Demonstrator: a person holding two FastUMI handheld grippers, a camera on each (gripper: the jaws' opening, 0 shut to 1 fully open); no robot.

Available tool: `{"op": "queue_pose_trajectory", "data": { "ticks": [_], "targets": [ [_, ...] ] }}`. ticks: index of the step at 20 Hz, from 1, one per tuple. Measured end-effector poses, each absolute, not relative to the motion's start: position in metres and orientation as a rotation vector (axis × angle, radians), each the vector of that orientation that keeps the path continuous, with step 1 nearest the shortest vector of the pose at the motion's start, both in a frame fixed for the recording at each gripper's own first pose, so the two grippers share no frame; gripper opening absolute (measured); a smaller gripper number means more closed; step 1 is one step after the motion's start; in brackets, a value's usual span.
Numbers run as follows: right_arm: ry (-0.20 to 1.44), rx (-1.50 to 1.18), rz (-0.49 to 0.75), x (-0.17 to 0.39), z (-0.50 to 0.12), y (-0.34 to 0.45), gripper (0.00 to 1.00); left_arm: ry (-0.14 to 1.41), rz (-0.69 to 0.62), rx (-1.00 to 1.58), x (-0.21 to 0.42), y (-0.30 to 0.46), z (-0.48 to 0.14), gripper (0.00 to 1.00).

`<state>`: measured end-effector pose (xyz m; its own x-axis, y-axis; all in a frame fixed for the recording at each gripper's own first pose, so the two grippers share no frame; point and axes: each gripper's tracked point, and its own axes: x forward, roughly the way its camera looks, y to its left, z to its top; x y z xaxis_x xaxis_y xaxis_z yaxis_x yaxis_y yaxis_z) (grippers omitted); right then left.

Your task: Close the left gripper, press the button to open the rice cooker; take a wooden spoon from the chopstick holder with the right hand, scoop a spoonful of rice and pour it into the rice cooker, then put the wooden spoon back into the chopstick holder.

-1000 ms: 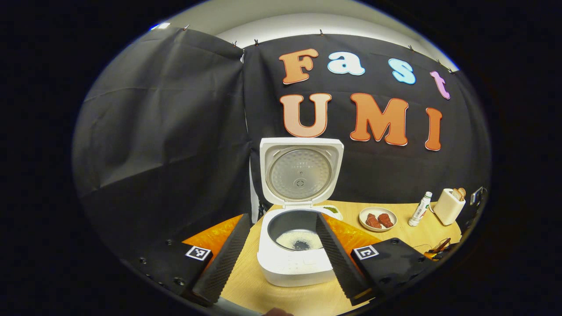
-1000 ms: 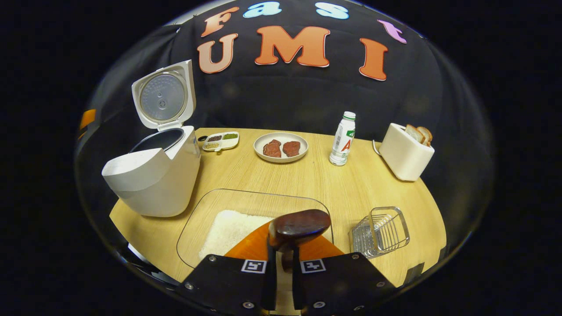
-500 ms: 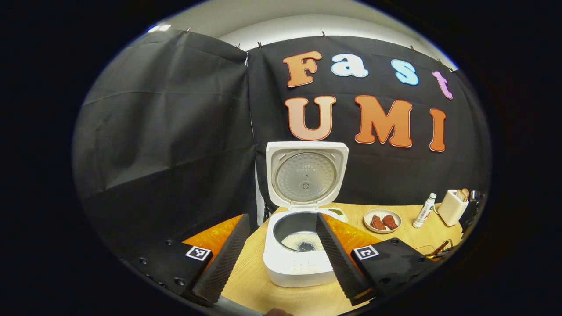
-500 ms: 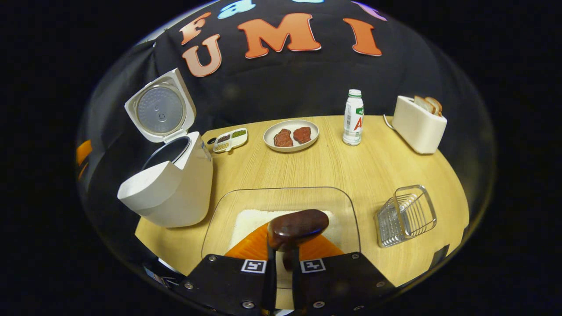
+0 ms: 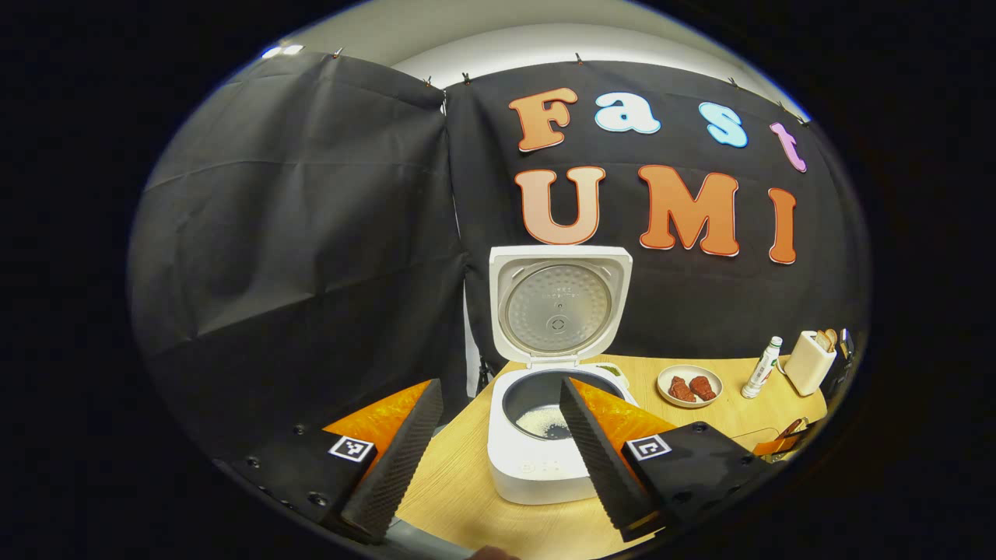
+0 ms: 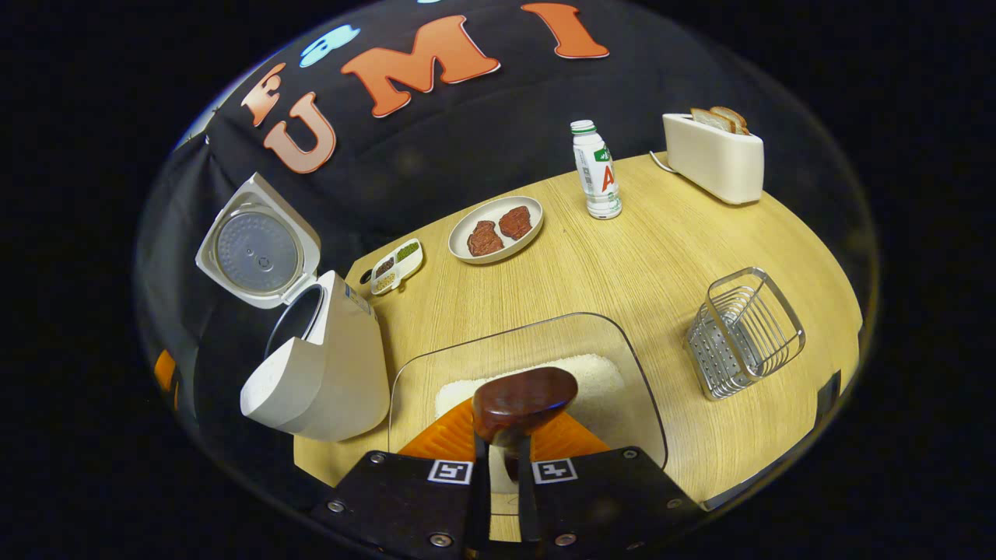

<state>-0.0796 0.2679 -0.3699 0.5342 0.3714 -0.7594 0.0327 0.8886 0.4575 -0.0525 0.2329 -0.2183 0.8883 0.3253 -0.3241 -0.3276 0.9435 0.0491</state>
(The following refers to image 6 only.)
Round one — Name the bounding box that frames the clear rice container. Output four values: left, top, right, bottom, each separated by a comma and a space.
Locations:
388, 313, 668, 516

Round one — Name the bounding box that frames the white round plate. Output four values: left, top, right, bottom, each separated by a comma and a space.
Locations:
448, 195, 544, 265

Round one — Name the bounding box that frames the toasted bread slice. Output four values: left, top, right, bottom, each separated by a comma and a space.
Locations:
710, 106, 749, 135
691, 108, 736, 133

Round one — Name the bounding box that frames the white toaster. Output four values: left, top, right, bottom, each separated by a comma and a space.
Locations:
662, 109, 765, 205

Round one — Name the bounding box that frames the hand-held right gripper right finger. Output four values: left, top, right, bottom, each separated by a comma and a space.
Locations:
517, 412, 705, 551

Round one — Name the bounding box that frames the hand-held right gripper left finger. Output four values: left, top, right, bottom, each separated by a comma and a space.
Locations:
311, 398, 491, 559

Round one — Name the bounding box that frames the red meat piece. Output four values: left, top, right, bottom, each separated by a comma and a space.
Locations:
498, 206, 533, 240
467, 221, 505, 257

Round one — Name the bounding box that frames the white divided condiment dish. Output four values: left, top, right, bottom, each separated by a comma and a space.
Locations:
370, 238, 424, 296

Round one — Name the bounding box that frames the white drink bottle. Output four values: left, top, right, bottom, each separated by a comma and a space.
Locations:
570, 120, 623, 220

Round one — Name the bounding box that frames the metal wire chopstick holder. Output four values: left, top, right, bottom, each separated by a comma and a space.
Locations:
685, 268, 806, 401

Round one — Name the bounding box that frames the white rice cooker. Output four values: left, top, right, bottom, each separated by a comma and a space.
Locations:
195, 173, 390, 443

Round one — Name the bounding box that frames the black backdrop cloth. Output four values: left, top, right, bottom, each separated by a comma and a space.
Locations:
136, 0, 779, 366

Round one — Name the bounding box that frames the brown wooden spoon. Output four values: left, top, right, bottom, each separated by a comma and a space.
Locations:
472, 367, 579, 483

